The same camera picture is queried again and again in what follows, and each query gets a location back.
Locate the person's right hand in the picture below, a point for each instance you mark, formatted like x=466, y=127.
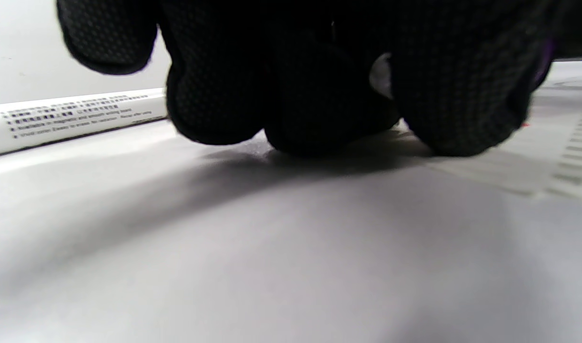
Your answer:
x=576, y=26

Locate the person's left hand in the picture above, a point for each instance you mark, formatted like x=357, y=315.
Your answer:
x=319, y=71

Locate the white paper with heart outline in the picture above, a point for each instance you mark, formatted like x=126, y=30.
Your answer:
x=548, y=152

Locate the white marker with red cap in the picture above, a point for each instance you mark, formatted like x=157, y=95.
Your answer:
x=71, y=121

